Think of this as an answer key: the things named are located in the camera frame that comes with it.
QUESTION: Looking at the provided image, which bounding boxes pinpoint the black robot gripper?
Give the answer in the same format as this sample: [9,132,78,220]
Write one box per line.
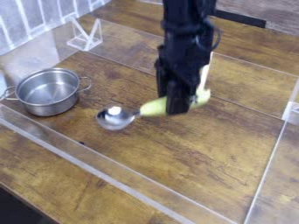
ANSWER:
[155,0,216,116]

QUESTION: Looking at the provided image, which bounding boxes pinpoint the clear acrylic barrier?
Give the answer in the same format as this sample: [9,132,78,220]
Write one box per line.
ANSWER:
[0,103,238,224]
[244,79,299,224]

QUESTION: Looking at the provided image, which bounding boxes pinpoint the green handled metal spoon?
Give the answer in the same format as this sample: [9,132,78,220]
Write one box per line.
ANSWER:
[95,64,212,131]

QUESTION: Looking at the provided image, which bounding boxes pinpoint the clear acrylic right barrier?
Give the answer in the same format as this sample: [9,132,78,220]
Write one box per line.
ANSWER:
[244,79,299,224]

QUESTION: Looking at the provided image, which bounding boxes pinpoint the clear acrylic triangle bracket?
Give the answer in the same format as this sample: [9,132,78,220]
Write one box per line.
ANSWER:
[67,18,103,52]

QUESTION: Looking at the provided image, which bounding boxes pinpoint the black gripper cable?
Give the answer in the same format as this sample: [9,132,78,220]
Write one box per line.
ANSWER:
[210,25,222,52]

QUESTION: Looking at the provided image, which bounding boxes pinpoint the black bar on table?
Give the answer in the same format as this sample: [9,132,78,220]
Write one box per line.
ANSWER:
[214,10,267,28]

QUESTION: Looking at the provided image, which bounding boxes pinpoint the clear acrylic front barrier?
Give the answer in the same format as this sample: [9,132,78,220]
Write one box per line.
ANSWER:
[0,103,238,224]

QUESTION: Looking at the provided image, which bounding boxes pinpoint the small stainless steel pot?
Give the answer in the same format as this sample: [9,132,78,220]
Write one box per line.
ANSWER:
[0,67,92,116]

